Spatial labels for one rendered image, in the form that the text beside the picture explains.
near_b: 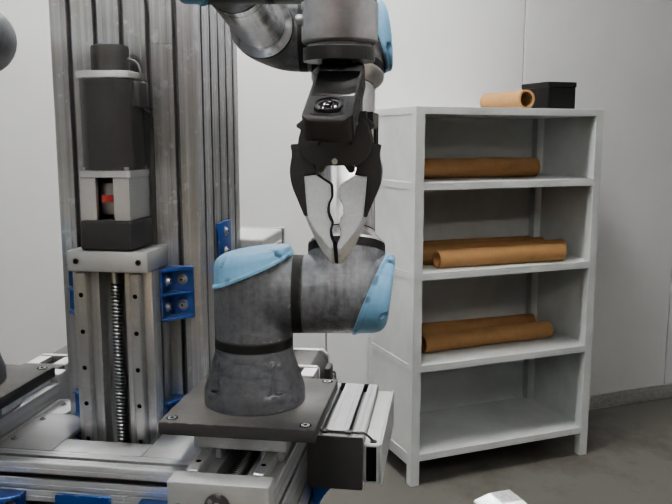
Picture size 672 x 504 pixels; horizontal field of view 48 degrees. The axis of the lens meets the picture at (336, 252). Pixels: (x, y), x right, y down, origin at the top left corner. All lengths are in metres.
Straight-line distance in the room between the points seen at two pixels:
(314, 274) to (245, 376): 0.18
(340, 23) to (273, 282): 0.45
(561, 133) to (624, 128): 0.56
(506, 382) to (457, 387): 0.28
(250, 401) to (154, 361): 0.23
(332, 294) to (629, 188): 3.25
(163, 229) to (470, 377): 2.68
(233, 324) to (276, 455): 0.19
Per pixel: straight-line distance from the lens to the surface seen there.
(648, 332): 4.44
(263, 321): 1.08
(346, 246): 0.75
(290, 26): 1.19
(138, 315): 1.24
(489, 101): 3.49
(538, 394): 3.95
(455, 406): 3.80
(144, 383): 1.27
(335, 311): 1.07
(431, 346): 3.27
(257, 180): 3.20
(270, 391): 1.10
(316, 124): 0.66
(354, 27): 0.74
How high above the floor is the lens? 1.43
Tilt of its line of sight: 9 degrees down
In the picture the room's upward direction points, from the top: straight up
